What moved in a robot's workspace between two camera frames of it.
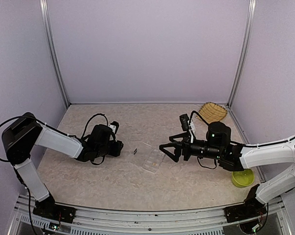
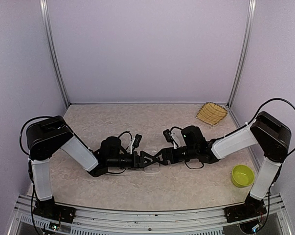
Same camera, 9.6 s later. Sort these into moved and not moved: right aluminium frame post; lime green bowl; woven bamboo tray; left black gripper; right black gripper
Moved: right black gripper; left black gripper
Not moved: lime green bowl; woven bamboo tray; right aluminium frame post
